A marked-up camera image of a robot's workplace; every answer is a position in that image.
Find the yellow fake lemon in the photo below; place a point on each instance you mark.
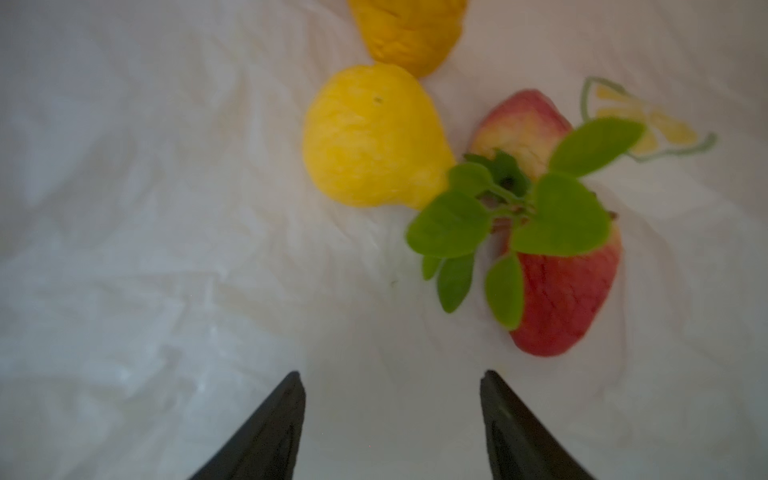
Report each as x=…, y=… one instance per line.
x=415, y=35

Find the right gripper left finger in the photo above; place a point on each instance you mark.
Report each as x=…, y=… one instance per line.
x=266, y=446

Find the red fake apple with leaves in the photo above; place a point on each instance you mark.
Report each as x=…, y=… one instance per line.
x=522, y=181

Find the yellow fake pear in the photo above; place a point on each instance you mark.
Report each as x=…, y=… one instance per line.
x=373, y=137

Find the white plastic bag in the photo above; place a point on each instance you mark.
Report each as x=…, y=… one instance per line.
x=166, y=260

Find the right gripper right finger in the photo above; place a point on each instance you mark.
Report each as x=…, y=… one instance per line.
x=519, y=446

